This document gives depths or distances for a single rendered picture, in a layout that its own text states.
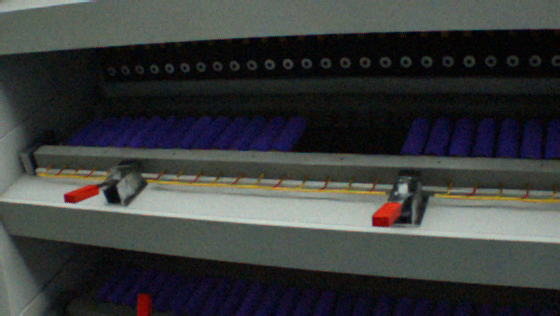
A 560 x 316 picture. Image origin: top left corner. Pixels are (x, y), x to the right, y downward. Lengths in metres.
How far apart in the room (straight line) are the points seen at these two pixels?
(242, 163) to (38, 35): 0.23
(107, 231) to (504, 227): 0.36
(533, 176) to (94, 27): 0.39
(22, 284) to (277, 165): 0.34
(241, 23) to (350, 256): 0.20
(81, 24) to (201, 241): 0.22
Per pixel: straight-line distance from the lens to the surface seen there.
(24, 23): 0.67
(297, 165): 0.57
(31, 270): 0.79
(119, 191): 0.62
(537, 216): 0.52
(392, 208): 0.47
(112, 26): 0.61
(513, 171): 0.53
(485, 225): 0.51
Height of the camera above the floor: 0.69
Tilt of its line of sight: 11 degrees down
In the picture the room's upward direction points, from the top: 3 degrees counter-clockwise
